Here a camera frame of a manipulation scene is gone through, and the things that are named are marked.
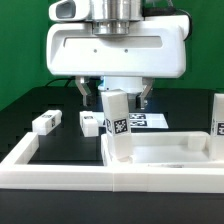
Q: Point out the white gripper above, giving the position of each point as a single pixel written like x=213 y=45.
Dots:
x=154 y=47

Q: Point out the white desk tabletop panel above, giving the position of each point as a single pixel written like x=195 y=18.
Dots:
x=165 y=149

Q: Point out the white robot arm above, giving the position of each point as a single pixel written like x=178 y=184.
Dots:
x=113 y=17

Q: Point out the AprilTag marker sheet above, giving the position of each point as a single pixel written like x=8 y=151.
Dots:
x=137 y=120

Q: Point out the white U-shaped obstacle fence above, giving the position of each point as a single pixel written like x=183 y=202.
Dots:
x=17 y=173

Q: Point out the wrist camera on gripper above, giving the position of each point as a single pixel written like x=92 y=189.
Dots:
x=69 y=10

